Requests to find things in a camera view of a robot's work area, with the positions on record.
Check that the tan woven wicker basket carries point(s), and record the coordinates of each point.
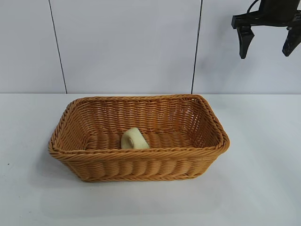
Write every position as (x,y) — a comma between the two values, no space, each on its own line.
(141,164)

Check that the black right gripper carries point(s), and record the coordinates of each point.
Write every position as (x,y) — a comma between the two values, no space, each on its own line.
(277,14)

